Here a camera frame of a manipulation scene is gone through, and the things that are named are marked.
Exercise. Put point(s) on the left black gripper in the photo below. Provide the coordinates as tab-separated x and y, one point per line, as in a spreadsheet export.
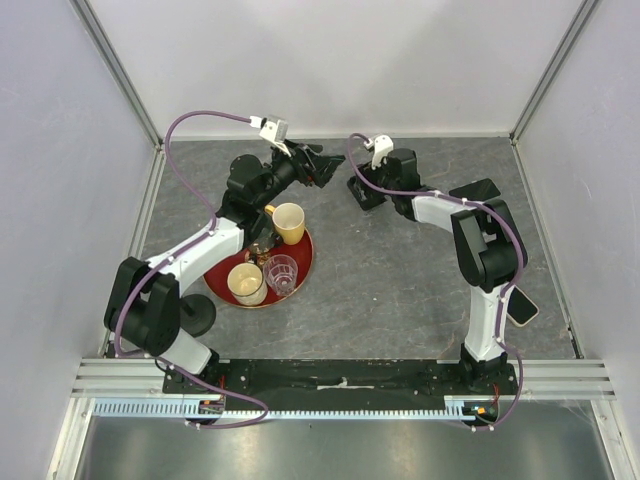
321	167

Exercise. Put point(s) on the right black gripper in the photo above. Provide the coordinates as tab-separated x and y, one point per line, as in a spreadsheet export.
370	175

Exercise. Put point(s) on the blue-edged black phone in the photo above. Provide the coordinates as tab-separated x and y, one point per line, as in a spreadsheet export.
480	191

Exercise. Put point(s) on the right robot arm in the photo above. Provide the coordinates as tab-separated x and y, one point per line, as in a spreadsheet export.
489	250

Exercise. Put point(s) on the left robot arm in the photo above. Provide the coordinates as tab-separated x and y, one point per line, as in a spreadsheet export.
145	305

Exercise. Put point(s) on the yellow mug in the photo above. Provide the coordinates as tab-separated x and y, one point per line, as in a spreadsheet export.
288	220

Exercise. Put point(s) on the clear drinking glass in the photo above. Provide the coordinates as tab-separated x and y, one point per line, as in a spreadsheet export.
280	272

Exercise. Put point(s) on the cream cup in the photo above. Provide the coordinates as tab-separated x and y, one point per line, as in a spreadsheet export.
247	284

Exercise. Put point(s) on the red round tray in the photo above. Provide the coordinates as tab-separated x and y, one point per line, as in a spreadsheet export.
216	277

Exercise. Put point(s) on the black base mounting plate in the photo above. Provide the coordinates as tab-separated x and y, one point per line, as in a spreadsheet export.
354	385

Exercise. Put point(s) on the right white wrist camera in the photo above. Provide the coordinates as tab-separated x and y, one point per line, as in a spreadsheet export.
380	146

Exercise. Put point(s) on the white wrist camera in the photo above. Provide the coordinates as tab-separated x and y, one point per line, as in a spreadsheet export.
380	146
273	130

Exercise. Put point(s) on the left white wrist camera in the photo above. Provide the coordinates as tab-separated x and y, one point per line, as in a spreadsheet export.
273	130

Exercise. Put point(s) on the light blue cable duct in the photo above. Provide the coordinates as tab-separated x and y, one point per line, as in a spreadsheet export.
204	410

